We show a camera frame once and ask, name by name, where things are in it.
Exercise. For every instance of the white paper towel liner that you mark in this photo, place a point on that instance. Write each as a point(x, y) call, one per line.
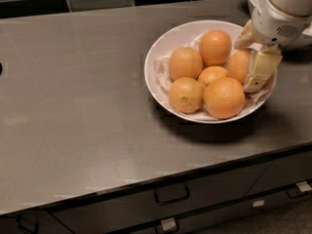
point(158, 80)

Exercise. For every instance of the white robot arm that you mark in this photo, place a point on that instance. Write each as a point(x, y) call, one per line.
point(274, 24)

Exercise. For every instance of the left upper orange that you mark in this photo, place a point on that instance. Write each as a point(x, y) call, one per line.
point(185, 62)

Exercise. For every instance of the front left orange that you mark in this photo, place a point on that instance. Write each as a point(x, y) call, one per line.
point(186, 95)

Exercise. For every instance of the front right orange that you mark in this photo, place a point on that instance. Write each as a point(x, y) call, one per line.
point(224, 98)

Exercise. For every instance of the white drawer label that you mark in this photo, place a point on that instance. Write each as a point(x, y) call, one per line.
point(258, 203)

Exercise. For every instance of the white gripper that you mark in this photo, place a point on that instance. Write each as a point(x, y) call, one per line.
point(275, 23)

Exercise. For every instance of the small centre orange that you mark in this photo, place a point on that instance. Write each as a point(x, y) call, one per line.
point(210, 74)

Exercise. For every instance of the top orange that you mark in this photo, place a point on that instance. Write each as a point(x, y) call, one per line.
point(215, 47)

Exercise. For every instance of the white bowl with oranges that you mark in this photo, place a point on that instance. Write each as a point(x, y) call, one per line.
point(201, 27)

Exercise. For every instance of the large orange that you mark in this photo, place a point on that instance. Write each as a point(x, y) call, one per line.
point(238, 65)

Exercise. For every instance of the left drawer handle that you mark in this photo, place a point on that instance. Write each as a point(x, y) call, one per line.
point(27, 224)

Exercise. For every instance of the right drawer handle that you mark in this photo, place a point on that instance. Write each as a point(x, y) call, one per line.
point(301, 189)

